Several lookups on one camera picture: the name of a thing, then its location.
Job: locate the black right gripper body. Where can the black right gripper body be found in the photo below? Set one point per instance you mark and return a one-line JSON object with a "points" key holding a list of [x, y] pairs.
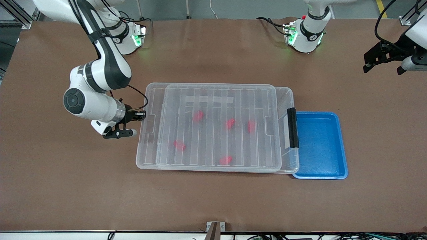
{"points": [[130, 115]]}

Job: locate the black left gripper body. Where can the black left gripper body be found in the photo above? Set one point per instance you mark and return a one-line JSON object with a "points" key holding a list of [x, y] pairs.
{"points": [[394, 50]]}

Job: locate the clear ribbed plastic lid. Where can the clear ribbed plastic lid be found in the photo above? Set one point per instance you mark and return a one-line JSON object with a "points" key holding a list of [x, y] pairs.
{"points": [[213, 140]]}

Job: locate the red block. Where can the red block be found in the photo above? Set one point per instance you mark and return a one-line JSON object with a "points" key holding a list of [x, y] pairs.
{"points": [[230, 123], [179, 145], [251, 126], [198, 116], [226, 160]]}

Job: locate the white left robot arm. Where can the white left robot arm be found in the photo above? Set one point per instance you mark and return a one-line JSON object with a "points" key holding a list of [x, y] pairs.
{"points": [[310, 33]]}

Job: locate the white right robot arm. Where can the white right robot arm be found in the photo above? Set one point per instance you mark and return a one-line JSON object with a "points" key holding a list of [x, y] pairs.
{"points": [[100, 106]]}

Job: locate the black box latch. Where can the black box latch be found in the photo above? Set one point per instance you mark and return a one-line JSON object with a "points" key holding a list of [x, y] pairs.
{"points": [[292, 128]]}

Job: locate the clear plastic storage box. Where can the clear plastic storage box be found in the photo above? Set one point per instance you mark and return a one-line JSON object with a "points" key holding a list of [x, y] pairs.
{"points": [[289, 163]]}

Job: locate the blue plastic tray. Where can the blue plastic tray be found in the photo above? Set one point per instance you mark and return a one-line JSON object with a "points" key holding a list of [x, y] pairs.
{"points": [[320, 153]]}

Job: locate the brown paper table cover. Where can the brown paper table cover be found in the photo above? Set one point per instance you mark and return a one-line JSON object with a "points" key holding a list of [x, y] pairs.
{"points": [[213, 203]]}

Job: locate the aluminium frame profile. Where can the aluminium frame profile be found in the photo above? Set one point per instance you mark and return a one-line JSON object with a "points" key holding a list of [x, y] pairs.
{"points": [[411, 13], [20, 16]]}

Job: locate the metal bracket with dark post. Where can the metal bracket with dark post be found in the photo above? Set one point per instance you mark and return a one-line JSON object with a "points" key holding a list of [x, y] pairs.
{"points": [[215, 230]]}

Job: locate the white table edge rail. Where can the white table edge rail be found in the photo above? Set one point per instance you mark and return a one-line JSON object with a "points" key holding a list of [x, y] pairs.
{"points": [[50, 236]]}

